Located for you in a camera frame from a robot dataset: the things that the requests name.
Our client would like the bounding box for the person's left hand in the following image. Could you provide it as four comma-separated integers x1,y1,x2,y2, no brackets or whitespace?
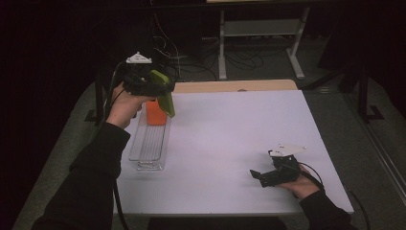
105,81,154,129

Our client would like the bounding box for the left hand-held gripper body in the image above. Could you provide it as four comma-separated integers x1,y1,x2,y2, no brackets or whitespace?
123,52,169,97

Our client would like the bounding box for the black metal stand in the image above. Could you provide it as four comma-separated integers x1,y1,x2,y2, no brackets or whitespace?
357,63,386,124
84,80,108,126

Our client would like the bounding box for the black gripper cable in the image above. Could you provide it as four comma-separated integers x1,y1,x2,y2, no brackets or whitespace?
298,162,372,230
106,61,130,230

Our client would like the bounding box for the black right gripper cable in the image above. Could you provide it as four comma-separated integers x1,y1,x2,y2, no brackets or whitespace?
298,162,372,230

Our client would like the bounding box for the grey metal desk frame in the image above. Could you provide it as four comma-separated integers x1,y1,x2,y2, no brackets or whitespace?
217,7,311,81

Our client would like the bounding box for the green phone case clown print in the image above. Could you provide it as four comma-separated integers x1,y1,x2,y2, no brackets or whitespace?
147,69,176,119

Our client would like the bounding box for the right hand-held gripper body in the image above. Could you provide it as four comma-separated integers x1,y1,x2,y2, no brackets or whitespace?
259,143,308,189

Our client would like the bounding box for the bundle of floor cables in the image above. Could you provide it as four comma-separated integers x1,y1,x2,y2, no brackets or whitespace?
149,12,288,82

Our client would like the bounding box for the clear plastic bin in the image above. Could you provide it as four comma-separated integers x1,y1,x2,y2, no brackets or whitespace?
127,101,173,172

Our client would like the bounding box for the orange phone case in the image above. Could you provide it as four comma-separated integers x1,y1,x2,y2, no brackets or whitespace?
146,99,168,127

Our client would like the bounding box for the person's right hand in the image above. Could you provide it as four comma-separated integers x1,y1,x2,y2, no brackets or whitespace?
281,173,321,199

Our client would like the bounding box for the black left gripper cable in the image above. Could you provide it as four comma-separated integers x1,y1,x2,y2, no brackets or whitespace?
106,61,130,230

